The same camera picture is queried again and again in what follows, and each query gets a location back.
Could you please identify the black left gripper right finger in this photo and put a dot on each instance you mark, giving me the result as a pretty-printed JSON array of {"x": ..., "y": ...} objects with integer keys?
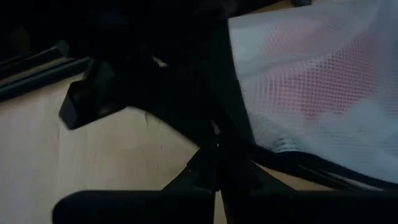
[{"x": 311, "y": 208}]

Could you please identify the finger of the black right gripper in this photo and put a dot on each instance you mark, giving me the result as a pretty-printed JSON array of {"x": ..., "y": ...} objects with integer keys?
[
  {"x": 202, "y": 93},
  {"x": 93, "y": 96}
]

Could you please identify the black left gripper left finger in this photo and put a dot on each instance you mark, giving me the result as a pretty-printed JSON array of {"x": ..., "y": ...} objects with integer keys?
[{"x": 140, "y": 208}]

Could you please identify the white translucent zip pouch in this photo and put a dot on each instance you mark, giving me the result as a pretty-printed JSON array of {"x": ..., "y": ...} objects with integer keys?
[{"x": 342, "y": 140}]

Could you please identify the pink round disc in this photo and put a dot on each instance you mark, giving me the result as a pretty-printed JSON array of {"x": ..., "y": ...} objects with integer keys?
[{"x": 326, "y": 81}]

